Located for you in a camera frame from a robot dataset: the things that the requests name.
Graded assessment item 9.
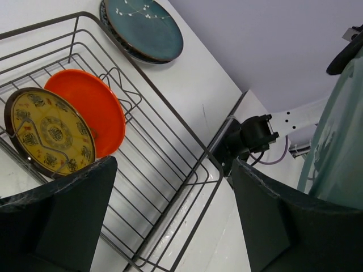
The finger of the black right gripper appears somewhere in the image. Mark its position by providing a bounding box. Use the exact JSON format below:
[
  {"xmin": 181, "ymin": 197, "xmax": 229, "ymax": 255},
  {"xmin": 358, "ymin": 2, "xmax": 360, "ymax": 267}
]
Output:
[{"xmin": 326, "ymin": 33, "xmax": 362, "ymax": 75}]

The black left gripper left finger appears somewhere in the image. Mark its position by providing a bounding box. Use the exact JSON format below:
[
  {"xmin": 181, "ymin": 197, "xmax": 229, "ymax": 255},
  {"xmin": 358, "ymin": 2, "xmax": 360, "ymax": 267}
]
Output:
[{"xmin": 1, "ymin": 156, "xmax": 117, "ymax": 271}]

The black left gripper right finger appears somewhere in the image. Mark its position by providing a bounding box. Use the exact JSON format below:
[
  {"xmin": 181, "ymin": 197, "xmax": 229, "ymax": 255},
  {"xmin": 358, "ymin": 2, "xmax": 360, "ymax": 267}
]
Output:
[{"xmin": 231, "ymin": 160, "xmax": 362, "ymax": 271}]

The orange plate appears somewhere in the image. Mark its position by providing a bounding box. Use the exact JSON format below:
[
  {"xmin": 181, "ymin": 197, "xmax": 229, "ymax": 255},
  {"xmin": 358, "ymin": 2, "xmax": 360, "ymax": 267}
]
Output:
[{"xmin": 44, "ymin": 69, "xmax": 126, "ymax": 158}]

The grey plate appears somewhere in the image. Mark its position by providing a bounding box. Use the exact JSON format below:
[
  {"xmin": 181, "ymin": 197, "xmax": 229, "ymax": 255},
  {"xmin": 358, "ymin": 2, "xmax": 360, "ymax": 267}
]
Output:
[{"xmin": 104, "ymin": 1, "xmax": 184, "ymax": 62}]

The white blue floral plate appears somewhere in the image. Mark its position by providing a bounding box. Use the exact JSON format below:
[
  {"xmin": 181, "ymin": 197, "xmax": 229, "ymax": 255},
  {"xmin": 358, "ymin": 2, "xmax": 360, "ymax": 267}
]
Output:
[{"xmin": 99, "ymin": 1, "xmax": 171, "ymax": 65}]

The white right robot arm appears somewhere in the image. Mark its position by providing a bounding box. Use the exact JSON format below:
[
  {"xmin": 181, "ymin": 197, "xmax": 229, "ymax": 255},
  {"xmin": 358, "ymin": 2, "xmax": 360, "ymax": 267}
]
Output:
[{"xmin": 239, "ymin": 33, "xmax": 362, "ymax": 153}]

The yellow patterned plate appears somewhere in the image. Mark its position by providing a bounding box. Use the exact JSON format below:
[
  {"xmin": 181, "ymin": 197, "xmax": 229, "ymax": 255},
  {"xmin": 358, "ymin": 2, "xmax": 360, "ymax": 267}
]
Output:
[{"xmin": 4, "ymin": 87, "xmax": 96, "ymax": 179}]

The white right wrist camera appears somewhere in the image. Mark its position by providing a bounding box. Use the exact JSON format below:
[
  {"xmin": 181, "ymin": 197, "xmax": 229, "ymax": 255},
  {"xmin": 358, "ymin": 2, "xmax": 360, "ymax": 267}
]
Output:
[{"xmin": 342, "ymin": 25, "xmax": 363, "ymax": 42}]

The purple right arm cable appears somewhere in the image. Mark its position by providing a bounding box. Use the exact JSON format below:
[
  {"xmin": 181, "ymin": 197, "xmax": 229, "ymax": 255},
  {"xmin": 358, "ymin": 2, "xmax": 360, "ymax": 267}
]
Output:
[{"xmin": 255, "ymin": 134, "xmax": 290, "ymax": 165}]

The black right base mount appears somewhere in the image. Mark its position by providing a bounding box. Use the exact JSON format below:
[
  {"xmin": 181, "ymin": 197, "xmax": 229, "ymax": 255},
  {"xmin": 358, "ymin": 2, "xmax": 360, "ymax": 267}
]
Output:
[{"xmin": 210, "ymin": 116, "xmax": 249, "ymax": 190}]

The grey wire dish rack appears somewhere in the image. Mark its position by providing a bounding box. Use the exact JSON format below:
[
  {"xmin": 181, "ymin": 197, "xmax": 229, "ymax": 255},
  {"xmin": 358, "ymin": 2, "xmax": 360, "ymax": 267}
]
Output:
[{"xmin": 1, "ymin": 11, "xmax": 222, "ymax": 271}]

